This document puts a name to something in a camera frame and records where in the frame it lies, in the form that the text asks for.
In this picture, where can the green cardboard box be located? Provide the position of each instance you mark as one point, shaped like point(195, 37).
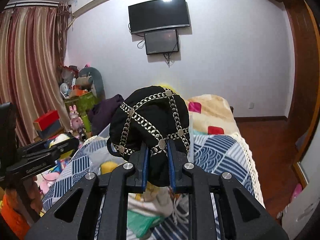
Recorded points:
point(83, 103)

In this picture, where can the large wall television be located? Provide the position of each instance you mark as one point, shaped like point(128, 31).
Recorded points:
point(158, 14)

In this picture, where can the clear plastic storage bin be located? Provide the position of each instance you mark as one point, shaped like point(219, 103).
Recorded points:
point(104, 134)

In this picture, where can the green knit glove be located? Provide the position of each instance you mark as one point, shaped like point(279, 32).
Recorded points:
point(140, 224)

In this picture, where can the brown wooden door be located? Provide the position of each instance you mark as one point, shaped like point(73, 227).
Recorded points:
point(304, 111)

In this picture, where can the grey plush toy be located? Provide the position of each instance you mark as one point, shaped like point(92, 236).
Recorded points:
point(89, 78)

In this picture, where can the striped red beige curtain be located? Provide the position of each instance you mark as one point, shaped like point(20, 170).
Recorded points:
point(33, 47)

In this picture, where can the pink rabbit toy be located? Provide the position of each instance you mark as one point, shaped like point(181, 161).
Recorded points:
point(76, 122)

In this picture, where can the blue white patterned bedspread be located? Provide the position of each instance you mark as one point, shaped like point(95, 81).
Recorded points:
point(213, 153)

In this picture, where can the red box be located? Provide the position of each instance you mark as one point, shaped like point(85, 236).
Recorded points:
point(44, 121)

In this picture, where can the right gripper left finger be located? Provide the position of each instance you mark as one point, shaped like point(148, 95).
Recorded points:
point(137, 182)

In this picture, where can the white cloth pouch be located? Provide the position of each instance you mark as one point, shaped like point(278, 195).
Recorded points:
point(155, 201)

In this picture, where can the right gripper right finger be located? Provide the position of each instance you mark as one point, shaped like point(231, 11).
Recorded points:
point(177, 159)

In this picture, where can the yellow plush pillow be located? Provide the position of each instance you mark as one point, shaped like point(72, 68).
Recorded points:
point(164, 85)

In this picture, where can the beige patchwork fleece blanket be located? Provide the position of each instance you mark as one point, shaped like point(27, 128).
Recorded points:
point(211, 115)

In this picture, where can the dark purple clothing pile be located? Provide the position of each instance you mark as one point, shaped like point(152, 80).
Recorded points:
point(101, 114)

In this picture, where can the small wall monitor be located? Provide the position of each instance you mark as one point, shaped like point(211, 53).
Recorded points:
point(161, 42)

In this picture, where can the black hat with chains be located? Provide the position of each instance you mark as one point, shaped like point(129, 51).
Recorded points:
point(152, 116)

